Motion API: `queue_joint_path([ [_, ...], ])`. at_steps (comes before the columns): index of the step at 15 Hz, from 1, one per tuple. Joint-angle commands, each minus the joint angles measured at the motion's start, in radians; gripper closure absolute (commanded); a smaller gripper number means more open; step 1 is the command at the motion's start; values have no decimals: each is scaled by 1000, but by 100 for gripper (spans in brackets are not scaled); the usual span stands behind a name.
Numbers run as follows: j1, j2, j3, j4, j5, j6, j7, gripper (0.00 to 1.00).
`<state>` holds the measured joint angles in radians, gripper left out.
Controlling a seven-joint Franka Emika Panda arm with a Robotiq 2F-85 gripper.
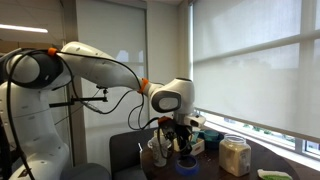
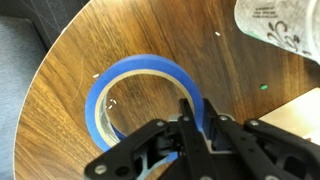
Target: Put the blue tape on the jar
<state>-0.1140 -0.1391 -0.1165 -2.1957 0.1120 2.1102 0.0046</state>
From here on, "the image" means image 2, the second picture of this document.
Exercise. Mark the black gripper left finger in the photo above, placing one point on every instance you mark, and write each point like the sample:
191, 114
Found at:
140, 150

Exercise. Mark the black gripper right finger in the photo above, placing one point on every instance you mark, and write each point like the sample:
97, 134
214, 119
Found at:
266, 150

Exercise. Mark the blue tape roll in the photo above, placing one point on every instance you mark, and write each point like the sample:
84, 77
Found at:
146, 61

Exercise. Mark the light wooden box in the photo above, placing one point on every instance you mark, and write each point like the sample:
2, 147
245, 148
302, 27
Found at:
296, 113

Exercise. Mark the patterned paper cup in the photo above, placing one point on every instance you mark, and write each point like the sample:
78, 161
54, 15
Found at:
283, 20

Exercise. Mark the dark chair with grey seat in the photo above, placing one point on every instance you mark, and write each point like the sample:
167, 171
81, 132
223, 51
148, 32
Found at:
20, 83

